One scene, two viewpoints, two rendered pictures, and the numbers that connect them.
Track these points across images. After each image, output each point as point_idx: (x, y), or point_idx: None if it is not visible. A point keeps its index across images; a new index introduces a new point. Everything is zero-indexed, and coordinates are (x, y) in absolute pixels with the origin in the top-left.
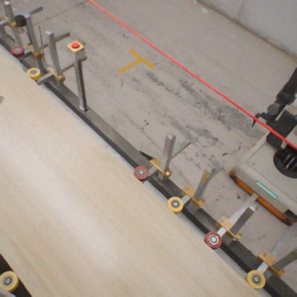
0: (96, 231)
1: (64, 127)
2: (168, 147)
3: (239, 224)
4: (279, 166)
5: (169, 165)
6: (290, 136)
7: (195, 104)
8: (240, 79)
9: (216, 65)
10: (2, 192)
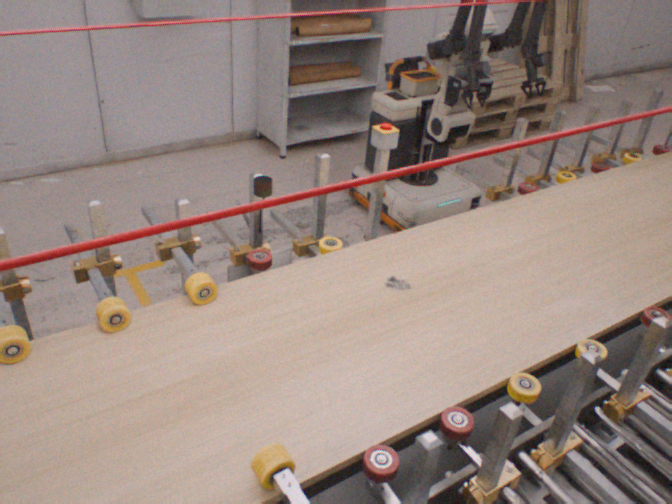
0: (617, 224)
1: (458, 228)
2: (523, 137)
3: (587, 143)
4: (420, 184)
5: None
6: (449, 118)
7: (265, 240)
8: (234, 191)
9: (194, 203)
10: (585, 287)
